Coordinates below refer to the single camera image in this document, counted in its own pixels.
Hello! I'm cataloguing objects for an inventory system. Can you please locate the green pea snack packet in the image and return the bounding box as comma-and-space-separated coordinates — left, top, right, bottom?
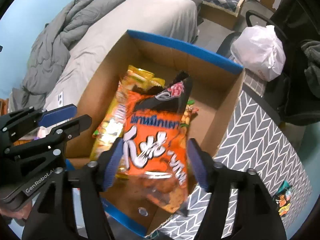
180, 100, 199, 128

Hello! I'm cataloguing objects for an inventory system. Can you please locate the grey checked seat cushion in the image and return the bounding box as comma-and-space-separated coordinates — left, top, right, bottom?
244, 69, 268, 98

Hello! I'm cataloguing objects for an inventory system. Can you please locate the black office chair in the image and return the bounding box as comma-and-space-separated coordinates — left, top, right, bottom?
216, 10, 320, 128

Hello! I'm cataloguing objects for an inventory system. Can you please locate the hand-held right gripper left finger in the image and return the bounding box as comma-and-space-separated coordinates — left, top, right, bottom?
21, 137, 125, 240

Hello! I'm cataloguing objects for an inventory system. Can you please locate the dark snack packet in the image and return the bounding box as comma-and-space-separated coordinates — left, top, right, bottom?
275, 181, 293, 198

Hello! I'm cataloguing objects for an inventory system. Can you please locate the white plastic bag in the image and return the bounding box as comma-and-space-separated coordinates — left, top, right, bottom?
230, 25, 286, 82

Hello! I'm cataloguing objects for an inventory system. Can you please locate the yellow black candy packet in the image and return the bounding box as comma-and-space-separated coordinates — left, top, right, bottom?
273, 195, 292, 217

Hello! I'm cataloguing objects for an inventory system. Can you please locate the long yellow snack packet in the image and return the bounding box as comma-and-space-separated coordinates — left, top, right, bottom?
90, 80, 128, 160

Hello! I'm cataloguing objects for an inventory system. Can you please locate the orange black chip bag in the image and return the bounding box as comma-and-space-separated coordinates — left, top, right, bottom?
122, 70, 193, 213

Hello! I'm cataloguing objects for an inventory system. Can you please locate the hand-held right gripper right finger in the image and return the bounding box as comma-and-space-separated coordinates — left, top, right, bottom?
187, 138, 287, 240

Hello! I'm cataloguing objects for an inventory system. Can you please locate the bed with grey sheet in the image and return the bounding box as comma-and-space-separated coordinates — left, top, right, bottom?
44, 0, 200, 110

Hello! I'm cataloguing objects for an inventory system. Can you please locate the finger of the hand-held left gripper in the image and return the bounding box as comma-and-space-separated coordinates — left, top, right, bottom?
0, 104, 77, 137
0, 114, 92, 161

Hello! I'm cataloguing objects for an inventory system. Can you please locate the grey fleece blanket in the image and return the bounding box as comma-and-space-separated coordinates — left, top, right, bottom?
300, 40, 320, 100

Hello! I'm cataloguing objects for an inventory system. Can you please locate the cardboard box with blue rim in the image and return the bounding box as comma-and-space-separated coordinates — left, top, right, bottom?
66, 29, 245, 238

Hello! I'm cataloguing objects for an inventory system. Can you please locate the black hanging coat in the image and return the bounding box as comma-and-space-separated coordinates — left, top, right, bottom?
270, 0, 320, 43

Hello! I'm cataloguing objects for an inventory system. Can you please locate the small yellow snack packet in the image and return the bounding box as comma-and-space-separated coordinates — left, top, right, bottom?
125, 65, 166, 90

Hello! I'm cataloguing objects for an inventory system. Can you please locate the wooden low bed frame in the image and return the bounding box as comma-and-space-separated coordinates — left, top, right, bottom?
200, 0, 247, 30

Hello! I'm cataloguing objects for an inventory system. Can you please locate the grey chevron tablecloth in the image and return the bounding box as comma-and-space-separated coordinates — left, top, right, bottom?
147, 91, 313, 240

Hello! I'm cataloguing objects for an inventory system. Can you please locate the grey duvet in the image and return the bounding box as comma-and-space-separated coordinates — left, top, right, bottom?
9, 0, 135, 110

